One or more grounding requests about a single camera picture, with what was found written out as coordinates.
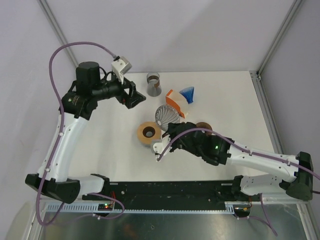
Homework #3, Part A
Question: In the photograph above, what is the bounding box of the dark wooden dripper ring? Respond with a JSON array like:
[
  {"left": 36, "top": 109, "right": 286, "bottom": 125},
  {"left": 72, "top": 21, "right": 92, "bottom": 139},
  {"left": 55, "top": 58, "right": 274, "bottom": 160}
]
[{"left": 195, "top": 121, "right": 213, "bottom": 137}]

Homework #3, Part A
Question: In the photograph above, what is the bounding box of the blue glass dripper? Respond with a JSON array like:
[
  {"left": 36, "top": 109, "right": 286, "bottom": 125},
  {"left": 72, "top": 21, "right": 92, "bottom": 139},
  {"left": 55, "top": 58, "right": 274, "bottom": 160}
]
[{"left": 179, "top": 86, "right": 195, "bottom": 104}]

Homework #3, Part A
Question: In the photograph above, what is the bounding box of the glass server pitcher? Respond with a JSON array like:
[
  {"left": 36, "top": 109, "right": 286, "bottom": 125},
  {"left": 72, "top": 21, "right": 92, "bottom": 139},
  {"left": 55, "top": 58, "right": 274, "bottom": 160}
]
[{"left": 141, "top": 143, "right": 152, "bottom": 149}]

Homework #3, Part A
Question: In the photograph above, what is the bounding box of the white slotted cable duct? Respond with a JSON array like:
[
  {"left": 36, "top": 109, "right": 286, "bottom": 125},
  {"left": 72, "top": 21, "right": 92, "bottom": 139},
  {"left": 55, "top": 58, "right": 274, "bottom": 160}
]
[{"left": 60, "top": 202, "right": 235, "bottom": 214}]

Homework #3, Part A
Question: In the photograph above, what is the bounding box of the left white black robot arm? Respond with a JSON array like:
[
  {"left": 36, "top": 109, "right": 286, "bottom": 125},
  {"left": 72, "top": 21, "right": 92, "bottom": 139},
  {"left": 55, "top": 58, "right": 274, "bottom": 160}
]
[{"left": 25, "top": 57, "right": 146, "bottom": 204}]

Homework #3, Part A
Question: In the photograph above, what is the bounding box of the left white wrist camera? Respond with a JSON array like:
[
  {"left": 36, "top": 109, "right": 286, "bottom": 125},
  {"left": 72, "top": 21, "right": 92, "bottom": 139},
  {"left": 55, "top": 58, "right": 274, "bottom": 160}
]
[{"left": 111, "top": 56, "right": 132, "bottom": 85}]

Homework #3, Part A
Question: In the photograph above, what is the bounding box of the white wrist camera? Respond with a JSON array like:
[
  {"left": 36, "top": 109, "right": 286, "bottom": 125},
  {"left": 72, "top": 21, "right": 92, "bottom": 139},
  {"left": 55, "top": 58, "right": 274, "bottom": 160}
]
[
  {"left": 150, "top": 136, "right": 170, "bottom": 162},
  {"left": 111, "top": 56, "right": 132, "bottom": 85}
]

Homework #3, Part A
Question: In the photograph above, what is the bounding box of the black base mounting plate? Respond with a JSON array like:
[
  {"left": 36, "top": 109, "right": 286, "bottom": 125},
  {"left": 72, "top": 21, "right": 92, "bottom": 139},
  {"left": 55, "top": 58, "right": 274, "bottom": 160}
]
[{"left": 81, "top": 180, "right": 262, "bottom": 211}]

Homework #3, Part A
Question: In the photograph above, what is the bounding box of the glass carafe with brown band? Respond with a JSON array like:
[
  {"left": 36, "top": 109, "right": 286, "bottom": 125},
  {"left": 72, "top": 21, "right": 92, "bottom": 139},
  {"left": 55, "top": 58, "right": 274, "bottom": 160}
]
[{"left": 146, "top": 72, "right": 162, "bottom": 97}]

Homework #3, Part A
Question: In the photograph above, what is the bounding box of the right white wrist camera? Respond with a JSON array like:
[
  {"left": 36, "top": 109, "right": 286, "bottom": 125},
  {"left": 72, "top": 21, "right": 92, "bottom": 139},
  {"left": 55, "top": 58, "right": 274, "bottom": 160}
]
[{"left": 150, "top": 136, "right": 170, "bottom": 162}]

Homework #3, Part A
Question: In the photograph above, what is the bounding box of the light wooden dripper ring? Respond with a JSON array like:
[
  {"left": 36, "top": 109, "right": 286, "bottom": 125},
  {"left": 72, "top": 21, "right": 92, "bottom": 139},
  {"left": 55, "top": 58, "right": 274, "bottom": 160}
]
[{"left": 136, "top": 121, "right": 162, "bottom": 145}]

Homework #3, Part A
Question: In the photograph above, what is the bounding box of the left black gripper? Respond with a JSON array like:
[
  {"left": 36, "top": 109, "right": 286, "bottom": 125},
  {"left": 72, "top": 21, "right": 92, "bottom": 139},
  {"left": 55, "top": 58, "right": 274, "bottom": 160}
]
[{"left": 92, "top": 72, "right": 146, "bottom": 109}]

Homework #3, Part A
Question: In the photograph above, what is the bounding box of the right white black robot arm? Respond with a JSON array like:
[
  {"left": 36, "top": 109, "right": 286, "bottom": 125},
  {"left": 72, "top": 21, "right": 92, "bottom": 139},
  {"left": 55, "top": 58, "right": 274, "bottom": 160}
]
[{"left": 157, "top": 122, "right": 316, "bottom": 201}]

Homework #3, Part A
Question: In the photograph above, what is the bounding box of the clear glass dripper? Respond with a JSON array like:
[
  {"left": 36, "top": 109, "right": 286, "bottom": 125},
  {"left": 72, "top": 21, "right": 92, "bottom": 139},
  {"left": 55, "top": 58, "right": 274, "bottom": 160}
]
[{"left": 155, "top": 104, "right": 180, "bottom": 132}]

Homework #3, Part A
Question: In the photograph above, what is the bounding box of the orange coffee filter box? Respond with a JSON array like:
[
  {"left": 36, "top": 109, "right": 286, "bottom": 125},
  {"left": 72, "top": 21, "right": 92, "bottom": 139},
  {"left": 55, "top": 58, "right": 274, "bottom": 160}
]
[{"left": 165, "top": 89, "right": 189, "bottom": 119}]

